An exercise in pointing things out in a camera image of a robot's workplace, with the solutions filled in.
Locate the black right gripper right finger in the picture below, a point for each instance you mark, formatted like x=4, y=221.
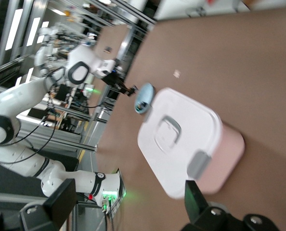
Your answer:
x=193, y=202

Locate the light blue round plate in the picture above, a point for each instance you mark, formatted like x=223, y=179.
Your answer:
x=145, y=93

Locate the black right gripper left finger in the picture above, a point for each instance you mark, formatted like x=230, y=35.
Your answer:
x=61, y=199

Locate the aluminium frame rail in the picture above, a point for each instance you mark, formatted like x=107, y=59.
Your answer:
x=61, y=142

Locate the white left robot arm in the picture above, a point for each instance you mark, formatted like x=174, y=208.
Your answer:
x=25, y=96

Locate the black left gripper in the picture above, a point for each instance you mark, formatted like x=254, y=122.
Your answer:
x=114, y=80

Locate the pink box with white lid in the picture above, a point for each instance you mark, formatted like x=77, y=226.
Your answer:
x=186, y=134

